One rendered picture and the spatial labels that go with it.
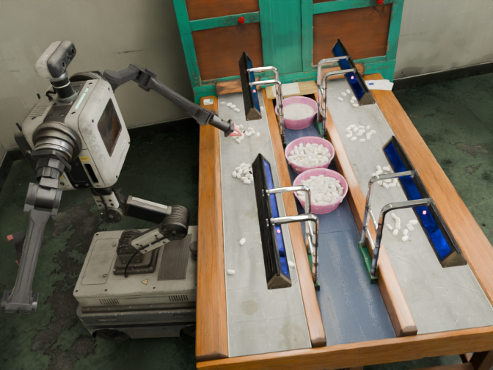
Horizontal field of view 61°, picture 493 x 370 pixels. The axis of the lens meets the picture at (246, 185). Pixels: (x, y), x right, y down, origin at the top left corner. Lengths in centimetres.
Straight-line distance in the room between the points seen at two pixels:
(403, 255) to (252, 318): 68
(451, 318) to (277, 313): 63
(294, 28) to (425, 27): 170
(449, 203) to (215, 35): 164
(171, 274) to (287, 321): 77
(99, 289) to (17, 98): 219
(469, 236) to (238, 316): 102
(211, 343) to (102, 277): 89
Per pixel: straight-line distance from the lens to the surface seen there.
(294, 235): 188
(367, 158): 231
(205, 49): 277
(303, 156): 231
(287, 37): 277
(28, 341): 294
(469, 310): 180
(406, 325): 168
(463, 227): 202
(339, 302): 179
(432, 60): 439
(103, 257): 242
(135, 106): 388
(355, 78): 228
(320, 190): 212
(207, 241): 191
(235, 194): 212
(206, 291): 175
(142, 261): 225
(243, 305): 172
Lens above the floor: 220
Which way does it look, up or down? 42 degrees down
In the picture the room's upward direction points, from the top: 9 degrees counter-clockwise
